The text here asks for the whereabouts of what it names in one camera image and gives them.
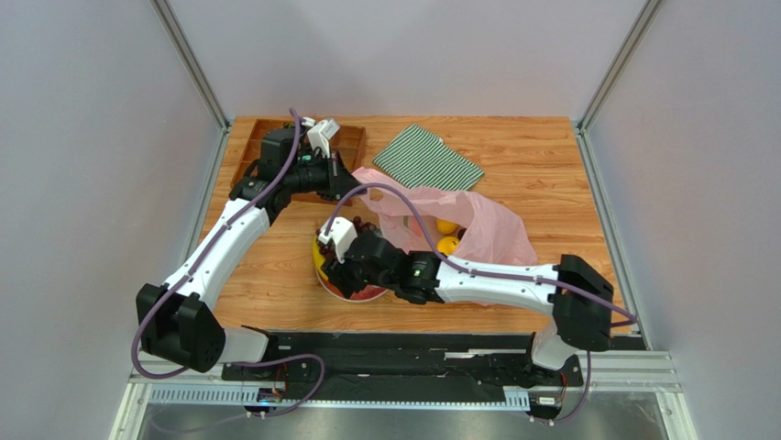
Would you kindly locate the small orange fruit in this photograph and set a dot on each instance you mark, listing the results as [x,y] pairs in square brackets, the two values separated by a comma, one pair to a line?
[447,245]

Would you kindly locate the green striped cloth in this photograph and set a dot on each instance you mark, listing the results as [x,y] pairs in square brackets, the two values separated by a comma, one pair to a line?
[417,157]

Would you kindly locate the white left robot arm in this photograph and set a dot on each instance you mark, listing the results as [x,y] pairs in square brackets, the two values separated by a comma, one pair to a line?
[176,320]

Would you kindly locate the yellow lemon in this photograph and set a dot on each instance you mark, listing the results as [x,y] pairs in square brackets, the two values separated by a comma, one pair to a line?
[446,228]

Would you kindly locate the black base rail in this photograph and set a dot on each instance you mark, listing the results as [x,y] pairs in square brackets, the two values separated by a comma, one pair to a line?
[403,367]

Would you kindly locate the wooden compartment tray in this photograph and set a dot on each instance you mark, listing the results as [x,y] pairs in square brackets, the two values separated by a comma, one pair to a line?
[349,142]

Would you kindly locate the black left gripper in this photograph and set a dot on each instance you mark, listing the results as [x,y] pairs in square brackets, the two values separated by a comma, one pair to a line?
[339,181]

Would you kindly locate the aluminium frame post left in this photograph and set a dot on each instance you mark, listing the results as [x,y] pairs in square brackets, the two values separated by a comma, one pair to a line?
[173,27]

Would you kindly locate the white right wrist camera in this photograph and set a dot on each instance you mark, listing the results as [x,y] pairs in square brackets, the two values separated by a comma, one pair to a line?
[338,234]

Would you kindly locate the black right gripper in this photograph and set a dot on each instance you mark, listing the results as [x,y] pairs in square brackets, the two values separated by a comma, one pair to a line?
[340,271]

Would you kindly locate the aluminium frame post right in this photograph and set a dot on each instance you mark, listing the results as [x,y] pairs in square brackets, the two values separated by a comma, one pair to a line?
[620,62]

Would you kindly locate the aluminium frame post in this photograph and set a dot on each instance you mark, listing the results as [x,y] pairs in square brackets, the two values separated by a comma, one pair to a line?
[173,27]
[620,62]

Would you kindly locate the patterned fruit plate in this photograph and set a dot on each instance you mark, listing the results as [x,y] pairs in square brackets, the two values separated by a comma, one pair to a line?
[368,294]

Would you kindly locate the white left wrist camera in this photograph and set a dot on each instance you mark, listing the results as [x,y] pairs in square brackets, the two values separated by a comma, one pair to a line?
[320,134]

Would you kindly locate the yellow banana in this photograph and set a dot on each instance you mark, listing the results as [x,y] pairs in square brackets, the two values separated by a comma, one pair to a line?
[318,257]

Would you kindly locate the purple grape bunch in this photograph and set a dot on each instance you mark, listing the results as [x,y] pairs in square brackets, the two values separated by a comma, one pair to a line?
[360,226]

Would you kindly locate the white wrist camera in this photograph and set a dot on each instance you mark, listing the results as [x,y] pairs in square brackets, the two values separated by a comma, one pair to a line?
[338,234]
[320,134]

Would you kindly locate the pink plastic bag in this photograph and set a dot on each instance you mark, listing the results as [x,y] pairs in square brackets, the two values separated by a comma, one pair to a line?
[495,261]

